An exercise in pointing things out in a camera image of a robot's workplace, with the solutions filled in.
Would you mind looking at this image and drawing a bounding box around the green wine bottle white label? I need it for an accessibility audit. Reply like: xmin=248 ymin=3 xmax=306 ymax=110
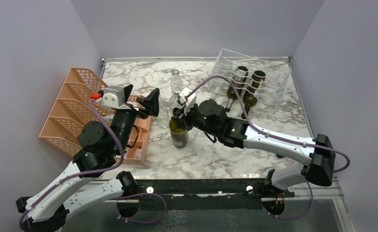
xmin=225 ymin=66 xmax=248 ymax=112

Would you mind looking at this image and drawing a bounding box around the green wine bottle silver neck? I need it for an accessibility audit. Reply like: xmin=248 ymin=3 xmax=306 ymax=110
xmin=169 ymin=119 xmax=188 ymax=148

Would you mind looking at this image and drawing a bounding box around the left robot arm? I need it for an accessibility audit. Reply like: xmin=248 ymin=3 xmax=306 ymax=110
xmin=16 ymin=85 xmax=160 ymax=232

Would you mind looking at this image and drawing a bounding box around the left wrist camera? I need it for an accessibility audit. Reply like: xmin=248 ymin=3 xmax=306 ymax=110
xmin=90 ymin=86 xmax=127 ymax=109

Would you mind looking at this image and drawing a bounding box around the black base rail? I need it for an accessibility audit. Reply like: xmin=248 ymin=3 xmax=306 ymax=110
xmin=116 ymin=178 xmax=295 ymax=212

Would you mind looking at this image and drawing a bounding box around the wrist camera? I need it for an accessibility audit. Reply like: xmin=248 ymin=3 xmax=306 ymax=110
xmin=177 ymin=87 xmax=197 ymax=115
xmin=90 ymin=86 xmax=127 ymax=109

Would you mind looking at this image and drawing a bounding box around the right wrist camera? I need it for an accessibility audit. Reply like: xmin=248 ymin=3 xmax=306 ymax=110
xmin=177 ymin=87 xmax=197 ymax=115

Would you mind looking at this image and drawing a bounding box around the clear square glass bottle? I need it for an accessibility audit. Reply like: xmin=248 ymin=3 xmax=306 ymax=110
xmin=156 ymin=97 xmax=170 ymax=129

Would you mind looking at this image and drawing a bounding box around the orange plastic file organizer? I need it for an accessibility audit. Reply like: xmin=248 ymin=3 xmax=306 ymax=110
xmin=39 ymin=68 xmax=152 ymax=165

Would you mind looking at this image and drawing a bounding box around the green wine bottle dark label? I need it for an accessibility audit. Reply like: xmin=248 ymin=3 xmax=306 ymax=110
xmin=241 ymin=70 xmax=266 ymax=119

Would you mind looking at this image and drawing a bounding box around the tall clear glass bottle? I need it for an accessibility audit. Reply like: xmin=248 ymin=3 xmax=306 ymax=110
xmin=171 ymin=69 xmax=183 ymax=94

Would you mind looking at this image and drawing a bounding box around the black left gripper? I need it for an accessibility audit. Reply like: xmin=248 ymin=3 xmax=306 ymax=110
xmin=112 ymin=84 xmax=161 ymax=153

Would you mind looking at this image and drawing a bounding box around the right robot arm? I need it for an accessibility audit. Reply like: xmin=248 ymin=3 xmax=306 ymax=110
xmin=172 ymin=100 xmax=335 ymax=197

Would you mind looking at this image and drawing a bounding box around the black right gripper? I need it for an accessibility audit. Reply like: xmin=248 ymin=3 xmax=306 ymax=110
xmin=172 ymin=101 xmax=219 ymax=138

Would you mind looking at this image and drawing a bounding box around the white wire wine rack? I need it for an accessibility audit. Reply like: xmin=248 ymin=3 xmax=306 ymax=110
xmin=208 ymin=49 xmax=291 ymax=114

